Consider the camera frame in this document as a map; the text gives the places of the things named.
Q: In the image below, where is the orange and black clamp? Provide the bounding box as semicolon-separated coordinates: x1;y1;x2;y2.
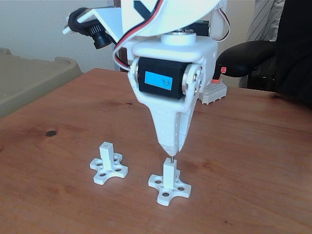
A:
211;63;227;84

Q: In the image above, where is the tan plastic bin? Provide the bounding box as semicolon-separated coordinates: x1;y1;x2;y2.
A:
0;47;83;119

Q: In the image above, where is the gripper servo wire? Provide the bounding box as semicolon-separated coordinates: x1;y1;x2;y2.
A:
112;0;170;72

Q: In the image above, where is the brown wooden post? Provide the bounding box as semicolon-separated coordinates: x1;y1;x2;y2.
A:
113;0;129;73

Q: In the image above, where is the white cross-base post stand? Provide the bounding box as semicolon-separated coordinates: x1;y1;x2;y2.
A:
89;141;129;185
148;157;192;206

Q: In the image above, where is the arm servo wire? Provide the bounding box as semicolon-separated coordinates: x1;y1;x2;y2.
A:
214;4;232;42

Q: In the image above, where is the black camera on white bracket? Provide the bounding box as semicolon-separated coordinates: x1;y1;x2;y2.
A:
62;7;122;50

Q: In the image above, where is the black camera cable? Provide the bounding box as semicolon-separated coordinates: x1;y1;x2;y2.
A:
68;8;97;37

